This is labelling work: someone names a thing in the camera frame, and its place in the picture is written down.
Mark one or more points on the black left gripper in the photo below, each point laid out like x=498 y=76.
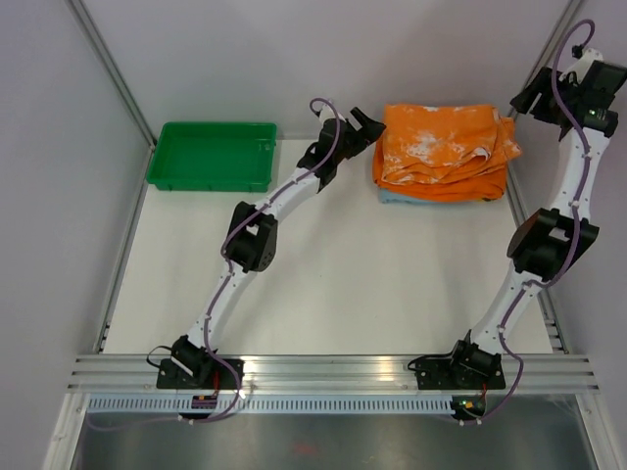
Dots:
x=370 y=131

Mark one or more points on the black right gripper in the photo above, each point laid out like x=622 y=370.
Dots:
x=542 y=82

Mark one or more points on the orange white tie-dye trousers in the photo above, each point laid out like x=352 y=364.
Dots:
x=441 y=145

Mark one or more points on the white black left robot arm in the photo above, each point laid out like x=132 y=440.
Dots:
x=250 y=244

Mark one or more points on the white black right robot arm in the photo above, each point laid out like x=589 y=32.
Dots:
x=548 y=243

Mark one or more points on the folded plain orange trousers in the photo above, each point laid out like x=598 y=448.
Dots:
x=486 y=187

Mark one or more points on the folded light blue cloth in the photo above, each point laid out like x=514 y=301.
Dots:
x=387 y=197

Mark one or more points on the green plastic tray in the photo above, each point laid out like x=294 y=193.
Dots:
x=213 y=156

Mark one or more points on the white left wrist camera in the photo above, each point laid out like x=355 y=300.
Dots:
x=325 y=114

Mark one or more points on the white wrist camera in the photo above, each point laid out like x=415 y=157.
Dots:
x=325 y=114
x=583 y=64

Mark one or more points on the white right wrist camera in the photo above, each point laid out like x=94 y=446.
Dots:
x=583 y=64

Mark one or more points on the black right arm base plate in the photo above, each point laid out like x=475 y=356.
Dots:
x=441 y=374

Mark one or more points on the white slotted cable duct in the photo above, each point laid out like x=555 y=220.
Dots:
x=188 y=404

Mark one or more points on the aluminium mounting rail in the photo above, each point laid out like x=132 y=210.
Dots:
x=543 y=374

